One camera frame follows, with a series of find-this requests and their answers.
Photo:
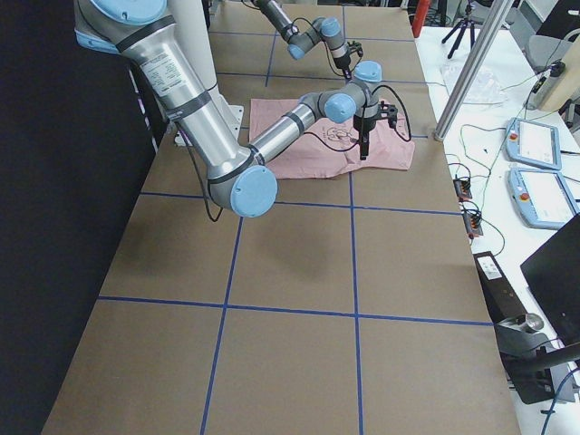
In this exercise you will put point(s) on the clear plastic bag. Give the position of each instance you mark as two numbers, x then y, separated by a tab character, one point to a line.
485	88

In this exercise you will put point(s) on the orange terminal block far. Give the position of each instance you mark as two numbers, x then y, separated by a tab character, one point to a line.
462	188

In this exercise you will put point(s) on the black clamp metal knob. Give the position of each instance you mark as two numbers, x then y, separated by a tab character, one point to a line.
538	369

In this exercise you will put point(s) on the pink Snoopy t-shirt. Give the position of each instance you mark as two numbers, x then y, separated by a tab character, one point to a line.
328	150

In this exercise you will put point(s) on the black monitor corner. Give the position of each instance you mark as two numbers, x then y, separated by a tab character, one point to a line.
552	275

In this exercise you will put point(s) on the near teach pendant tablet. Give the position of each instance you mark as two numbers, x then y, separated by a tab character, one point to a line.
542	197

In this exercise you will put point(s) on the far teach pendant tablet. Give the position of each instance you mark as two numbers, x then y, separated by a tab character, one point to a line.
533	143

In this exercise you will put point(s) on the teach pendant tablet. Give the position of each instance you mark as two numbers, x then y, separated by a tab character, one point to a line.
533	143
542	197

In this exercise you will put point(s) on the black camera tripod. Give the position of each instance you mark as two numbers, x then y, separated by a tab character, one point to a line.
465	24

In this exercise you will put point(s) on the black box white label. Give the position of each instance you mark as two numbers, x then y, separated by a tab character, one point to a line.
501	299

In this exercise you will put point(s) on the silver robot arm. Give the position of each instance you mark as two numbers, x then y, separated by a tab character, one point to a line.
302	36
168	43

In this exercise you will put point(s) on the orange terminal block near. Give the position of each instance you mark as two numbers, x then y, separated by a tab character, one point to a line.
472	218

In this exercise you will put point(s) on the aluminium frame post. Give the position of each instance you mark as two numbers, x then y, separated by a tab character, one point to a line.
486	36

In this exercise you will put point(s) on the orange terminal block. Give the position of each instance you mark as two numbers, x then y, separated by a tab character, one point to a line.
472	218
462	188

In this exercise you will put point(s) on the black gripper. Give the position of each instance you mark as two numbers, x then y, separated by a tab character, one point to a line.
363	124
342	62

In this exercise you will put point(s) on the red cylinder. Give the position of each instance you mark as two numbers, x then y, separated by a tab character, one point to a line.
418	20

